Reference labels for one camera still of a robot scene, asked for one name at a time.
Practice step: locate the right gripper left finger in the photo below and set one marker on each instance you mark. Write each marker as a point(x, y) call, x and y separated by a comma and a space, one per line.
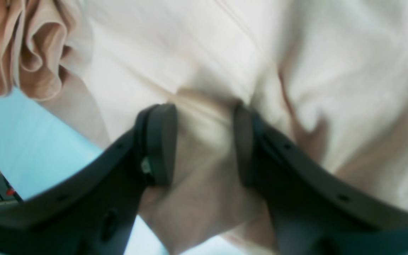
point(93, 212)

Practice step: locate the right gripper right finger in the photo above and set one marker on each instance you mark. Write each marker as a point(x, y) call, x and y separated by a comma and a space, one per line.
point(311, 211)

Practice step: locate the peach T-shirt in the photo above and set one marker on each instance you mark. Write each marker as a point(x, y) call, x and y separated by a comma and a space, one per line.
point(332, 75)

